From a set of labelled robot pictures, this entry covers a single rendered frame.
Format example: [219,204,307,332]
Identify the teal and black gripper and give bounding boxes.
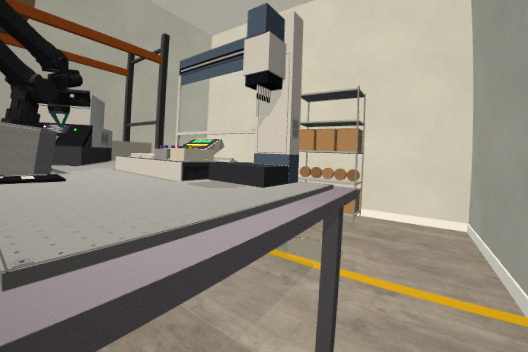
[47,93,70,127]

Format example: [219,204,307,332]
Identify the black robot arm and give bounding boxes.
[0,0,91,128]

